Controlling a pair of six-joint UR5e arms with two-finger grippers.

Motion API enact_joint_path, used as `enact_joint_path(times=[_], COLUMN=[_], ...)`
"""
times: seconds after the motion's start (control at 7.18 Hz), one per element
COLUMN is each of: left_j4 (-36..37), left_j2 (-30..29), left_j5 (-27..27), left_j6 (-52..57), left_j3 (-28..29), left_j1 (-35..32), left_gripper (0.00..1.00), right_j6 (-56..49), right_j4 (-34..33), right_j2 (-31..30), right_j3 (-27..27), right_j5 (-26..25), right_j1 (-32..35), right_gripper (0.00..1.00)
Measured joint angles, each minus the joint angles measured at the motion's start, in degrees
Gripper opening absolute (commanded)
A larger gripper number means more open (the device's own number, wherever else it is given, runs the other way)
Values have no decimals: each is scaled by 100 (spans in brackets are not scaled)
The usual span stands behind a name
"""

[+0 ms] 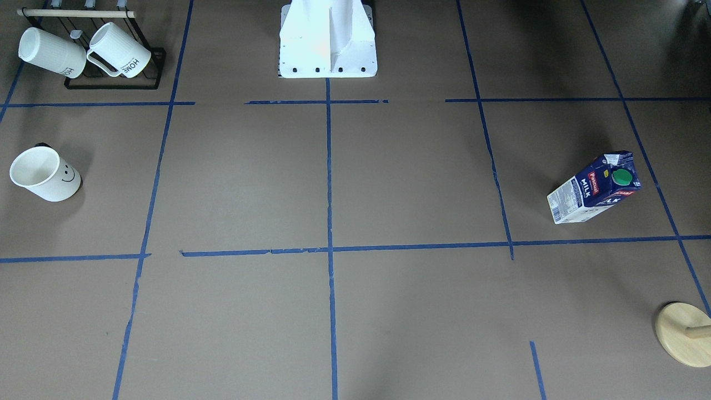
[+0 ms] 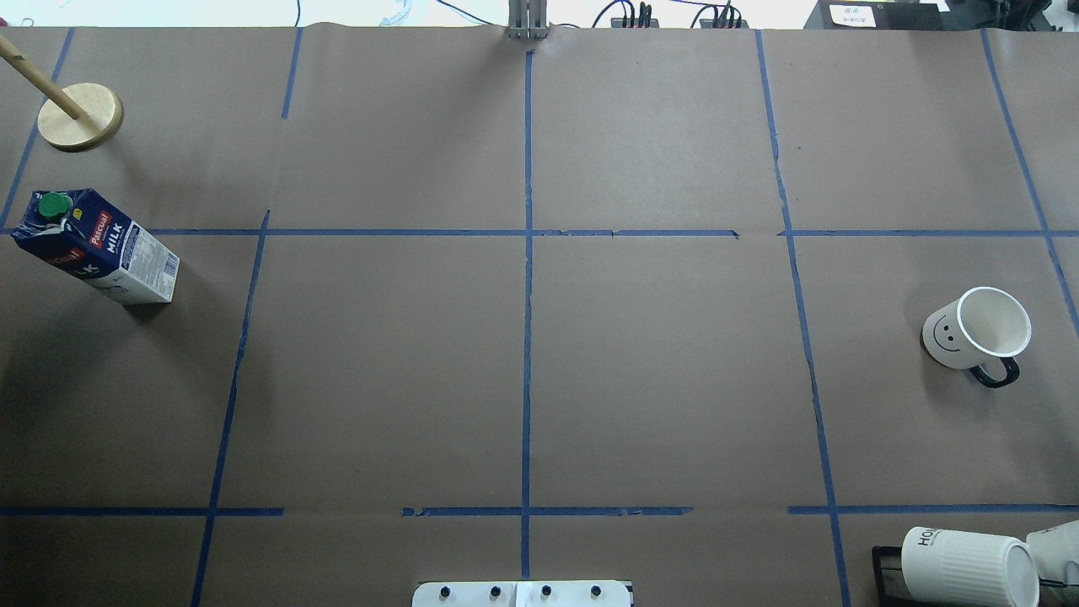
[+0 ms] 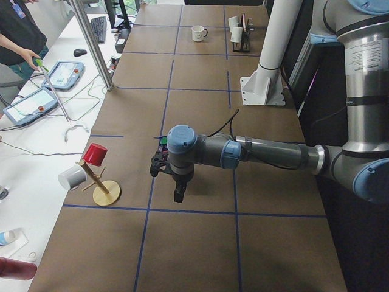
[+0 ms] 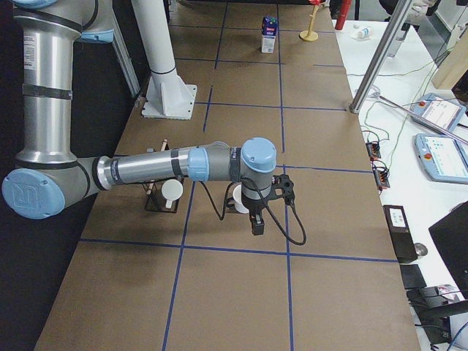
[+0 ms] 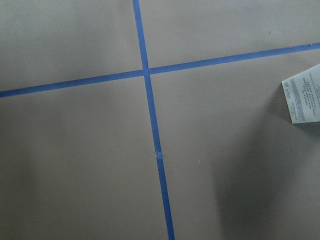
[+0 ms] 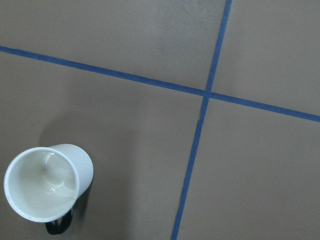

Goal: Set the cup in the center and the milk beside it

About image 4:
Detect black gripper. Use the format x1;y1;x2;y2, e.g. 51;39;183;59
241;181;271;235

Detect white mug with black handle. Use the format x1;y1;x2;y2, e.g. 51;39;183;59
224;184;249;214

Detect blue milk carton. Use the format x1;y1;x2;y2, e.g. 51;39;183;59
261;16;278;53

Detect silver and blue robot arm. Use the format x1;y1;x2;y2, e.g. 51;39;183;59
1;1;276;235

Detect near orange circuit board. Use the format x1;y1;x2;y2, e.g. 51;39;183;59
372;163;390;191

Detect orange circuit board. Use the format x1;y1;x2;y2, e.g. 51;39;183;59
372;163;390;191
366;140;381;161

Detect far orange circuit board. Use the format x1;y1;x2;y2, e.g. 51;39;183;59
366;140;381;161

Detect black power supply box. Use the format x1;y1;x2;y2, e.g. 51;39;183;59
382;205;418;263

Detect black monitor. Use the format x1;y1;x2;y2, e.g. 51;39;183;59
429;207;467;298

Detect wooden mug tree stand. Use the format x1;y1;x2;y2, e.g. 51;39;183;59
299;0;321;42

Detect near teach pendant tablet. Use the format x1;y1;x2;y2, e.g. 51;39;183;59
414;133;467;184

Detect teach pendant tablet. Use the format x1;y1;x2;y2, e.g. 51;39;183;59
410;93;467;132
414;133;467;184

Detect silver metal rod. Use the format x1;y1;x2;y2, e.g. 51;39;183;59
374;93;467;145

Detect far teach pendant tablet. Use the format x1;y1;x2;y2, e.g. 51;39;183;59
410;93;467;132

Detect white bottle lying down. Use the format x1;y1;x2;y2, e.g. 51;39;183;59
352;26;374;41

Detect red cylinder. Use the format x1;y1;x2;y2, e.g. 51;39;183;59
334;0;352;31

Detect wooden board leaning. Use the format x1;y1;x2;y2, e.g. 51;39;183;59
432;34;467;90

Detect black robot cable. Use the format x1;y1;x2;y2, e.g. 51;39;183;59
200;176;306;246

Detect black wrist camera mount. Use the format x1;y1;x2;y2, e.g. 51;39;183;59
268;174;295;207

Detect aluminium frame post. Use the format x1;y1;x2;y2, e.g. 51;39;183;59
349;0;412;114

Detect white pedestal column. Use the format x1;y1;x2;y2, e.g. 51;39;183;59
132;0;197;120

